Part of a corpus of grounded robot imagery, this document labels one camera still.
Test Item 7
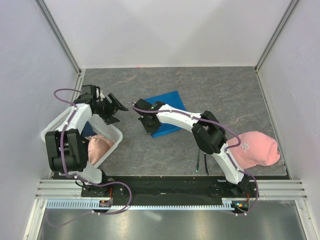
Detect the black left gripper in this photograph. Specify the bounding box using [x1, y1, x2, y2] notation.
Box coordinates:
[94, 93, 128, 126]

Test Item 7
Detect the blue cloth napkin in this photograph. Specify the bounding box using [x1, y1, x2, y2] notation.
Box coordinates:
[144, 89, 187, 139]

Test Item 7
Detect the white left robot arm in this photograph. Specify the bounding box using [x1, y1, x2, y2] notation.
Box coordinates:
[41, 86, 127, 197]

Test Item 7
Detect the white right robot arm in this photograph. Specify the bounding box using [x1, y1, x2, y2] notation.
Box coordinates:
[132, 99, 250, 197]

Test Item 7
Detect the white plastic perforated basket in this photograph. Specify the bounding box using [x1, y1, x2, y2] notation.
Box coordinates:
[40, 107, 123, 168]

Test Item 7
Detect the navy cloth in basket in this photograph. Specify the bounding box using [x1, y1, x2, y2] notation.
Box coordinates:
[81, 121, 95, 137]

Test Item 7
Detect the pink cap in basket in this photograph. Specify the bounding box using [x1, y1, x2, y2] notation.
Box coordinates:
[86, 134, 115, 166]

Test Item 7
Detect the iridescent rainbow fork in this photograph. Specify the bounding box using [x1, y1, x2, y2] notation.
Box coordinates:
[195, 149, 200, 172]

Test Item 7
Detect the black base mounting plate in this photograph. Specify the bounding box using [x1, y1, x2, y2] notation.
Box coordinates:
[81, 175, 263, 208]

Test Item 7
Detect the silver table knife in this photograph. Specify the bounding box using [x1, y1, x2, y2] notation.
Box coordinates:
[203, 153, 210, 176]

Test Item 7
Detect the pink baseball cap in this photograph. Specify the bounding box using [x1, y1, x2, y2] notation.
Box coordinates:
[230, 131, 281, 169]

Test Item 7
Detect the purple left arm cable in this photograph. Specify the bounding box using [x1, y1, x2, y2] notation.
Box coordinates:
[53, 87, 133, 187]

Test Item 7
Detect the light blue cable duct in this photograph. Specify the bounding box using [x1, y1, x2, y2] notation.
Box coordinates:
[46, 198, 239, 211]

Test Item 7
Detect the left aluminium frame post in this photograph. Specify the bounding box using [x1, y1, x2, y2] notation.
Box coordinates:
[34, 0, 82, 75]

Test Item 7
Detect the aluminium frame post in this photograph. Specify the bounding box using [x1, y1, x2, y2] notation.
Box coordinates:
[254, 0, 301, 74]
[34, 0, 82, 75]

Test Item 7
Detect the right aluminium frame post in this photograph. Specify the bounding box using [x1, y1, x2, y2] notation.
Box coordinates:
[254, 0, 301, 74]

